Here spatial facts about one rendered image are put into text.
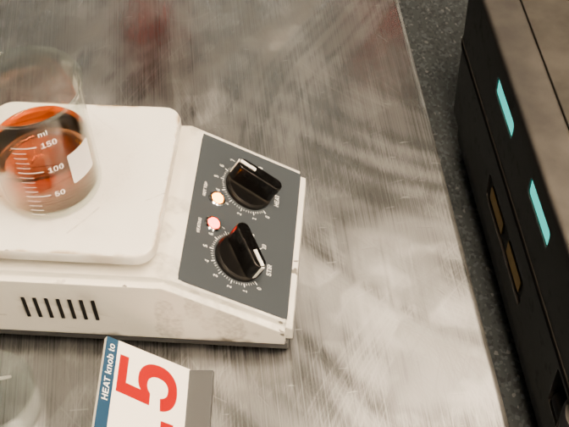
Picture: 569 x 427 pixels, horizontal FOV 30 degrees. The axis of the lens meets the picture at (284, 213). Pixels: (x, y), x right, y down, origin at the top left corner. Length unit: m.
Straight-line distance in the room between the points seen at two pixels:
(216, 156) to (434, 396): 0.20
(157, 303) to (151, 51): 0.28
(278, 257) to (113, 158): 0.12
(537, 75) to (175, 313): 0.87
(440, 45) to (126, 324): 1.41
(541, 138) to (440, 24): 0.73
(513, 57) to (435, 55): 0.54
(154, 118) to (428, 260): 0.20
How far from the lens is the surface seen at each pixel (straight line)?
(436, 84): 1.91
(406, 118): 0.79
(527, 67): 1.42
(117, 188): 0.64
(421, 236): 0.72
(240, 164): 0.66
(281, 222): 0.68
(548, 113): 1.37
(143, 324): 0.65
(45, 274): 0.63
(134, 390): 0.63
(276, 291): 0.65
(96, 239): 0.61
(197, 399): 0.64
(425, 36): 2.00
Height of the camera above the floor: 1.31
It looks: 51 degrees down
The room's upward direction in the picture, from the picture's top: 2 degrees counter-clockwise
